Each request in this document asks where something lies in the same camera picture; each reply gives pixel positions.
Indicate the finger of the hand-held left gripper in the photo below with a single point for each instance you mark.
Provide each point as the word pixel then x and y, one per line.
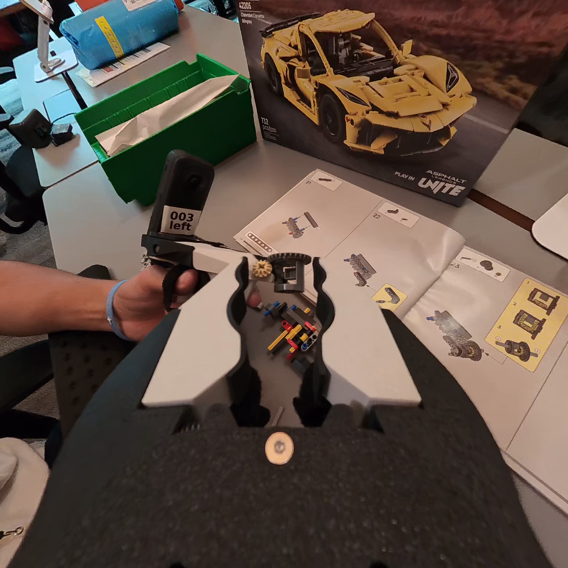
pixel 213 259

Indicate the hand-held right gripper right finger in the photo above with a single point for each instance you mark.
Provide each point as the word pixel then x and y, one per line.
pixel 368 359

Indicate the white desk lamp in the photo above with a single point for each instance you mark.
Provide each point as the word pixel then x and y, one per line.
pixel 44 40

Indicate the blue wristband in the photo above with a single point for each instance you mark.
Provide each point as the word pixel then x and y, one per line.
pixel 113 310

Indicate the yellow car lego set box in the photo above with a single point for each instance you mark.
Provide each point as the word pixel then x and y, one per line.
pixel 399 88

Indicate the white label sheet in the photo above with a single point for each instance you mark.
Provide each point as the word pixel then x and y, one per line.
pixel 133 62

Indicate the lego chassis assembly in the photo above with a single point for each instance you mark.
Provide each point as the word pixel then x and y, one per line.
pixel 293 328

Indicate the small black device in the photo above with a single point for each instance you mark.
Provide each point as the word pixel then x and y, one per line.
pixel 61 133
pixel 31 128

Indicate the lego instruction booklet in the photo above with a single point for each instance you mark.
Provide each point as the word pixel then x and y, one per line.
pixel 443 275

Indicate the black office chair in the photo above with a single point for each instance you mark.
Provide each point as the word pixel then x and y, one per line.
pixel 17 208

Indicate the person's left hand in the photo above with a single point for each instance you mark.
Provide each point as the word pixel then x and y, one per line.
pixel 142 306

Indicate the blue wrapped roll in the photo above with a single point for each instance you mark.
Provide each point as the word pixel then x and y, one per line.
pixel 120 31

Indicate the tan lego bevel gear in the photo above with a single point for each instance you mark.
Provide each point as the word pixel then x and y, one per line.
pixel 262 269

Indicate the white paper bag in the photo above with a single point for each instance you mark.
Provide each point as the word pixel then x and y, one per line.
pixel 168 115

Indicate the green plastic bin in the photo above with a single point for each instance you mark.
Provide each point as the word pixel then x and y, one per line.
pixel 177 142

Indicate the grey lego differential housing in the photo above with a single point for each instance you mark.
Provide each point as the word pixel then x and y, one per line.
pixel 290 275

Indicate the person's left forearm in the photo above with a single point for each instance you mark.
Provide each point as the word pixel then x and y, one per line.
pixel 53 297

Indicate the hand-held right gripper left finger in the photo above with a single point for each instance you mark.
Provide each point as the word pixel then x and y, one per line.
pixel 195 355

